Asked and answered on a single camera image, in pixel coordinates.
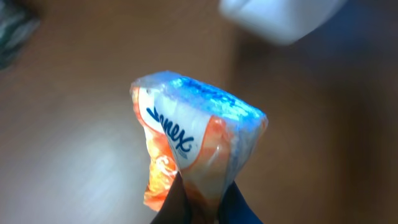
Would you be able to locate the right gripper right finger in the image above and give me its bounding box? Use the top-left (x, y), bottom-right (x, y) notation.
top-left (218, 182), bottom-right (262, 224)

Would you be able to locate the dark green round-label box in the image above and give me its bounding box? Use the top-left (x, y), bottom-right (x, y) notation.
top-left (1, 0), bottom-right (40, 70)

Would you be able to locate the orange tissue pack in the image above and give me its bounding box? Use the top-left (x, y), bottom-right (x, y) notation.
top-left (131, 71), bottom-right (268, 223)

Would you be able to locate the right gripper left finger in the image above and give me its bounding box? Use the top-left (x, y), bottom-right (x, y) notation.
top-left (150, 173), bottom-right (192, 224)

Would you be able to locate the white barcode scanner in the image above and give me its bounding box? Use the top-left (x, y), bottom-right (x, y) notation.
top-left (219, 0), bottom-right (346, 45)

